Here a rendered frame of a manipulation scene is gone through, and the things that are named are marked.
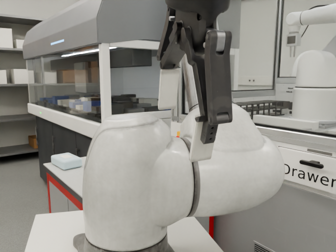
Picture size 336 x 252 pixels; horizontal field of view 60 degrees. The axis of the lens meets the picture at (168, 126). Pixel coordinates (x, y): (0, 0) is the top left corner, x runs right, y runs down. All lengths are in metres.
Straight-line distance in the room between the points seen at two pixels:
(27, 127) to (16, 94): 0.53
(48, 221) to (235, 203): 0.44
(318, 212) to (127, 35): 1.32
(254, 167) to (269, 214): 0.69
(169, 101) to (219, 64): 0.18
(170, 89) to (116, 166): 0.15
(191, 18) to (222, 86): 0.09
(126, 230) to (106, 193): 0.07
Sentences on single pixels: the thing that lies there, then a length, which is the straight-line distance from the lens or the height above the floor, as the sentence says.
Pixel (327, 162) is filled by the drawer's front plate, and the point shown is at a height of 0.91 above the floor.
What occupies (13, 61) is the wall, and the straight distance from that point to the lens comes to 4.98.
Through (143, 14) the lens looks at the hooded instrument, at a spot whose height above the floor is 1.55.
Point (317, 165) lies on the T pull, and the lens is 1.02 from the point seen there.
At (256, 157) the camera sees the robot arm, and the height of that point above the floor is 1.03.
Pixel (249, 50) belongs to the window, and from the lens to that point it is 1.22.
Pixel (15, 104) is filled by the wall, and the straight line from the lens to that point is 4.99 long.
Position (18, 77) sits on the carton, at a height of 1.18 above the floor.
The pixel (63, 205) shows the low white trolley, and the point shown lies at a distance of 1.38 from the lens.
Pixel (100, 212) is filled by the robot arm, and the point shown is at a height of 0.96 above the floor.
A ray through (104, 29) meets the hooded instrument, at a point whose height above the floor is 1.44.
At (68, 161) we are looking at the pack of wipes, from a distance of 1.41.
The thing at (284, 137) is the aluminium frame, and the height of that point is 0.96.
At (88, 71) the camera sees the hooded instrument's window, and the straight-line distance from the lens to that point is 1.86.
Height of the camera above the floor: 1.18
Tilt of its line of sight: 9 degrees down
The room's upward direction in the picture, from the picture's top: straight up
